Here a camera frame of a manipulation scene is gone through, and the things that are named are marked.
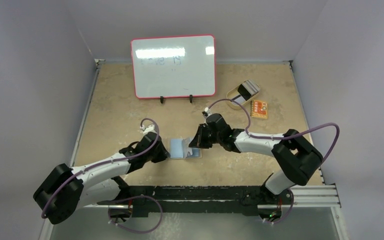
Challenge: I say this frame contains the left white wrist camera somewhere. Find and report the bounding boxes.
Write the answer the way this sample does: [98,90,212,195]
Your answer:
[140,123,158,135]

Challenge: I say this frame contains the beige oval tray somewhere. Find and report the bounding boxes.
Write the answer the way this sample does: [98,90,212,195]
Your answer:
[226,79,261,110]

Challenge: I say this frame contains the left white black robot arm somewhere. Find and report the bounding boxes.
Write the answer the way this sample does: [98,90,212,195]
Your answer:
[33,131,170,225]

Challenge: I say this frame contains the credit card stack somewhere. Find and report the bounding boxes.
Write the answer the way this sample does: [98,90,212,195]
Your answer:
[232,79,261,104]

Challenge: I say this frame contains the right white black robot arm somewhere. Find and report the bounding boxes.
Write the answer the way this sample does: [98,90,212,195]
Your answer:
[188,113,323,204]

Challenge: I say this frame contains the aluminium frame rail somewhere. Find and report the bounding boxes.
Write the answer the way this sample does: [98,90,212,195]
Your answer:
[75,185,340,209]

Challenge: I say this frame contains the orange card pack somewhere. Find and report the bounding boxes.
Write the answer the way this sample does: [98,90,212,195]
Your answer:
[250,100,268,120]

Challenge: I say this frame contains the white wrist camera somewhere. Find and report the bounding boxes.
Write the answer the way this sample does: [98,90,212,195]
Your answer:
[140,123,158,135]
[201,107,212,118]

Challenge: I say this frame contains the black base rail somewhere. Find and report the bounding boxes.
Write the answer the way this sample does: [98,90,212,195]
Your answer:
[98,185,293,219]

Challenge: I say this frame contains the silver VIP credit card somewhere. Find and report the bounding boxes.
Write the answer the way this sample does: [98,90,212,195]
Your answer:
[185,137,202,159]

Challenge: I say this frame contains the pink framed whiteboard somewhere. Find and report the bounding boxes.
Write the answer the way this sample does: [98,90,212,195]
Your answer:
[130,34,217,99]

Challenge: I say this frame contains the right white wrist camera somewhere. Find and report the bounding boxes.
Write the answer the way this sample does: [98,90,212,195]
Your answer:
[201,107,212,118]

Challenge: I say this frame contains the beige card holder wallet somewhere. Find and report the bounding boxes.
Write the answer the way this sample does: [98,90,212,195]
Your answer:
[168,137,202,160]

